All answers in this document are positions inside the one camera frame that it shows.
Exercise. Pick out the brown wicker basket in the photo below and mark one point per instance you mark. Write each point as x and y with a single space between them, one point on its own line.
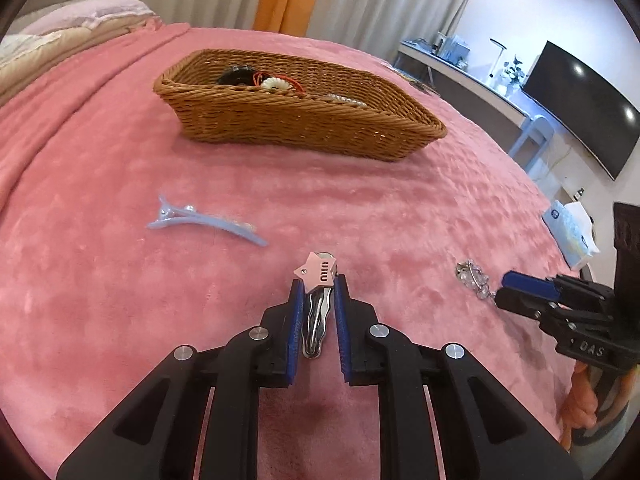
300 125

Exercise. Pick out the blue hair clip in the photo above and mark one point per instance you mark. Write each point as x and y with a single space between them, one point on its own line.
210 222

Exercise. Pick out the pink star hair clip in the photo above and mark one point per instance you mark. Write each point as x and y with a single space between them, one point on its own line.
320 272

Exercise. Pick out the blue tissue box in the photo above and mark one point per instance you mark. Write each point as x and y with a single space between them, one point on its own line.
565 230

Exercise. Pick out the black television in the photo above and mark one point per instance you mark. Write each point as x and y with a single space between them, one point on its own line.
585 110

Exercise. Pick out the white desk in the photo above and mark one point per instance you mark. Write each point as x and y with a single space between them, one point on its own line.
470 82

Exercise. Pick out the white air conditioner pipe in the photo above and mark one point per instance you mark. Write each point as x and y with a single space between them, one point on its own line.
470 2

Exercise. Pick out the flower vase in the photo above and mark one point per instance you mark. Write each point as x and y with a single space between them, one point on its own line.
515 67

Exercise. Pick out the black round hair accessory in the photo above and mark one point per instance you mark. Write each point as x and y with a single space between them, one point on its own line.
235 76

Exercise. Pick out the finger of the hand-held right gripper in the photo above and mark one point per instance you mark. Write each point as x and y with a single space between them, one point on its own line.
520 302
527 284

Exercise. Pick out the beige quilt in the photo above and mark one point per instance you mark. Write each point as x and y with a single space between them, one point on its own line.
100 32

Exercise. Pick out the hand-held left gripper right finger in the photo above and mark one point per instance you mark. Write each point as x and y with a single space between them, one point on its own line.
342 330

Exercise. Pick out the purple pillow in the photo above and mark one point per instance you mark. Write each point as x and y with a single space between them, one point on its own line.
100 10

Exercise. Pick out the books on desk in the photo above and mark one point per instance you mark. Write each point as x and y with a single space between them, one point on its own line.
457 50

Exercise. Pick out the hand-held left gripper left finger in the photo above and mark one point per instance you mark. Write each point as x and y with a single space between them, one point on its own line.
295 330

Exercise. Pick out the desk lamp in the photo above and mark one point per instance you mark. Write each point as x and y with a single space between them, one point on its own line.
497 41

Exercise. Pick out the white floral pillow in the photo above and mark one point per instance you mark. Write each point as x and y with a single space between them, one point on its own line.
20 45

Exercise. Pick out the light blue chair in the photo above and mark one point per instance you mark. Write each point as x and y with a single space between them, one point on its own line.
537 130

